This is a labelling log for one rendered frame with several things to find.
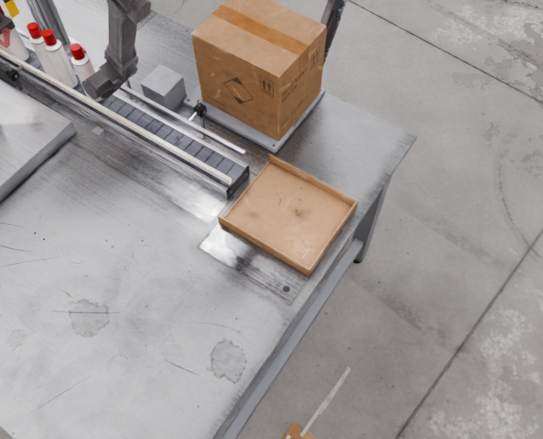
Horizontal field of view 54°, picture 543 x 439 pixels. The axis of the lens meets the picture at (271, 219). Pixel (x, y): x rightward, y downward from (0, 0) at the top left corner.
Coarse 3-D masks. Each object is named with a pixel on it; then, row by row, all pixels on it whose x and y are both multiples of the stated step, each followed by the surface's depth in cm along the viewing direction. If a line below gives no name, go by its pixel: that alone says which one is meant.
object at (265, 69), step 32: (256, 0) 155; (192, 32) 148; (224, 32) 148; (256, 32) 148; (288, 32) 148; (320, 32) 148; (224, 64) 150; (256, 64) 142; (288, 64) 142; (320, 64) 160; (224, 96) 162; (256, 96) 152; (288, 96) 151; (256, 128) 165; (288, 128) 164
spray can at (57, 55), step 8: (48, 32) 154; (48, 40) 154; (56, 40) 156; (48, 48) 156; (56, 48) 157; (48, 56) 159; (56, 56) 158; (64, 56) 161; (56, 64) 161; (64, 64) 162; (56, 72) 165; (64, 72) 164; (72, 72) 167; (64, 80) 167; (72, 80) 168; (72, 88) 170
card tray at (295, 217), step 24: (264, 168) 160; (288, 168) 158; (264, 192) 155; (288, 192) 155; (312, 192) 155; (336, 192) 152; (240, 216) 151; (264, 216) 151; (288, 216) 151; (312, 216) 151; (336, 216) 151; (264, 240) 147; (288, 240) 147; (312, 240) 147; (288, 264) 144; (312, 264) 140
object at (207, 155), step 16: (16, 64) 176; (32, 64) 176; (112, 96) 169; (96, 112) 167; (128, 112) 165; (144, 112) 165; (128, 128) 162; (144, 128) 162; (160, 128) 162; (176, 144) 159; (192, 144) 159; (208, 160) 156; (224, 160) 156; (208, 176) 154; (240, 176) 153
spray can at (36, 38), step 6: (30, 24) 156; (36, 24) 156; (30, 30) 155; (36, 30) 156; (36, 36) 157; (36, 42) 158; (42, 42) 158; (36, 48) 160; (42, 48) 160; (42, 54) 162; (42, 60) 164; (48, 60) 164; (48, 66) 166; (48, 72) 168; (54, 72) 168
